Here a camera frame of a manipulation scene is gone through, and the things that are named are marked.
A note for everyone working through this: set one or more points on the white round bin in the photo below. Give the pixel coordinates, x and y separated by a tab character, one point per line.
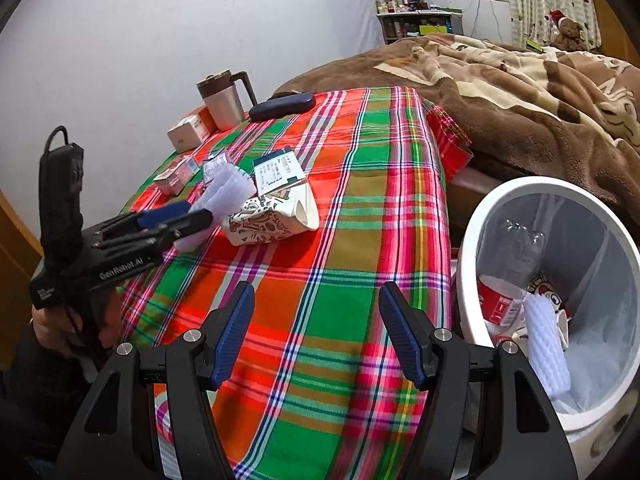
467	280

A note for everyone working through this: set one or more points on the white cardboard box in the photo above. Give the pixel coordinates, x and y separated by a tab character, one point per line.
185	135

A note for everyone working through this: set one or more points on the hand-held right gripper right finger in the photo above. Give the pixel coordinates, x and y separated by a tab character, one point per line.
400	335

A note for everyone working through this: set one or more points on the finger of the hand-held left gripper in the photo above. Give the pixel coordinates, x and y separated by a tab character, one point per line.
160	215
195	222

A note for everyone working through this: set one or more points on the beige mug with brown lid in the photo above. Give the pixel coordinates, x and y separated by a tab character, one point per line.
222	107

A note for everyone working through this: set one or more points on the dark blue glasses case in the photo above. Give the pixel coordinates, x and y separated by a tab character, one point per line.
280	105

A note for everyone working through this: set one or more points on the orange box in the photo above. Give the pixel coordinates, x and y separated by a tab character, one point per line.
206	119

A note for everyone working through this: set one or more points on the plaid tablecloth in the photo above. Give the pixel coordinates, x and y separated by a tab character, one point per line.
340	260

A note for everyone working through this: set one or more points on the red label plastic bottle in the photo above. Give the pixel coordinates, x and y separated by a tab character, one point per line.
500	305

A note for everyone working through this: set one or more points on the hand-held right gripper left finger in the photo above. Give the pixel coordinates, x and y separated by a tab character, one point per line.
235	330

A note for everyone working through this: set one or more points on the small white box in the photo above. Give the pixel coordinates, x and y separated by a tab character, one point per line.
217	162

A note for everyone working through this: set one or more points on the person's left hand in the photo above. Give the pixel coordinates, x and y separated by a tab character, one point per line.
47	327

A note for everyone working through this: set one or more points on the small pink box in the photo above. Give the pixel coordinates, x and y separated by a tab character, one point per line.
175	177

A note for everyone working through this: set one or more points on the white shelf unit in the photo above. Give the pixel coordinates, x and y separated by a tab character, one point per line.
420	27

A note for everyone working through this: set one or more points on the clear bin liner bag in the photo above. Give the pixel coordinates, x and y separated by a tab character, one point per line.
600	280

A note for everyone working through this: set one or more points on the teddy bear with red hat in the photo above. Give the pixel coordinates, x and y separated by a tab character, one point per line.
570	32

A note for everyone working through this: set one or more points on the wooden wardrobe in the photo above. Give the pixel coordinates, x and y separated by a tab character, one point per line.
615	25

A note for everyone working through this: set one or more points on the person's left forearm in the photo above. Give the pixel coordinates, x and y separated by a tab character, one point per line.
35	400

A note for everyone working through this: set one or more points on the brown printed blanket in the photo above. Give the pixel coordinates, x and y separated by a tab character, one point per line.
500	100

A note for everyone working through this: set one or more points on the green white box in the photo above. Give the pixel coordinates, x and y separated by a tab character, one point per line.
277	170

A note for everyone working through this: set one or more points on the spotted curtain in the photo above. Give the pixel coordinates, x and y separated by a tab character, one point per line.
535	0

